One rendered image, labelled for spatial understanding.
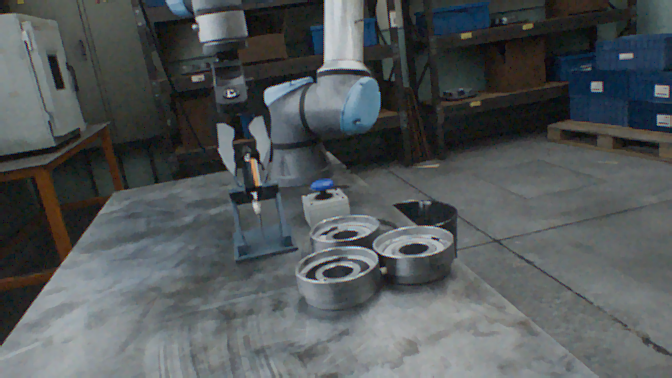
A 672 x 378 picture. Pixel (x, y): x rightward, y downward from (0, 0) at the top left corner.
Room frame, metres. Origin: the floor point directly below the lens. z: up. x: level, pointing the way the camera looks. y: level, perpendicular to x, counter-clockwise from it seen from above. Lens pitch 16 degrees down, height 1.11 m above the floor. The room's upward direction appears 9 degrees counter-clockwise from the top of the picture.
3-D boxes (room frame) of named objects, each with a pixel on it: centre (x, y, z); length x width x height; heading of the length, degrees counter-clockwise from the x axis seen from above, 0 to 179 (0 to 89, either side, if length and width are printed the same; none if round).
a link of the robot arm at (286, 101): (1.23, 0.06, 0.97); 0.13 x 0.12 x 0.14; 58
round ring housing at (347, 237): (0.74, -0.01, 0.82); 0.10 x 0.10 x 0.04
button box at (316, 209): (0.90, 0.02, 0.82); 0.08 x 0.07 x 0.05; 10
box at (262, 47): (4.33, 0.41, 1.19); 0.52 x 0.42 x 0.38; 100
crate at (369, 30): (4.46, -0.24, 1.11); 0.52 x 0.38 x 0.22; 100
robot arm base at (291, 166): (1.24, 0.07, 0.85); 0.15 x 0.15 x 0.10
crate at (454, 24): (4.63, -1.21, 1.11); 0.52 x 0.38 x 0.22; 100
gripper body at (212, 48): (0.89, 0.14, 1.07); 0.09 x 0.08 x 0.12; 9
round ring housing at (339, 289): (0.61, 0.01, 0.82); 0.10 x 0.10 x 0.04
